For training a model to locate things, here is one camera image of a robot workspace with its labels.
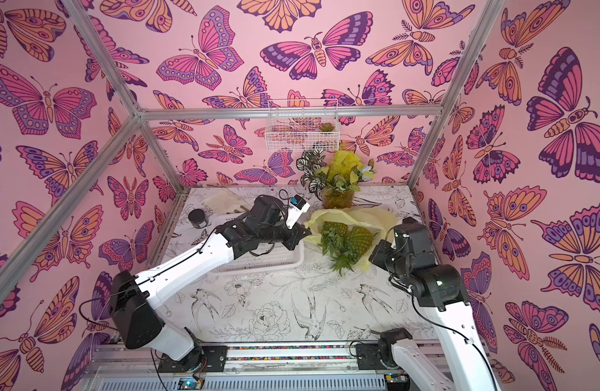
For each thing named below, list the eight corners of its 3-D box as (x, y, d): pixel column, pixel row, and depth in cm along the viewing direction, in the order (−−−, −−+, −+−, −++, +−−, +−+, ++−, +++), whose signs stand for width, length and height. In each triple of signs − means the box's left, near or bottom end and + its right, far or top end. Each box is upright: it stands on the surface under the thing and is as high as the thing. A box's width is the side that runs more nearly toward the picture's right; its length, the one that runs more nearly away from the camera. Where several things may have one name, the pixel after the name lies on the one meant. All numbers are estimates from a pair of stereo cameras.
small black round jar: (190, 229, 107) (185, 221, 103) (195, 216, 112) (190, 208, 108) (205, 229, 107) (201, 221, 103) (209, 216, 112) (205, 208, 108)
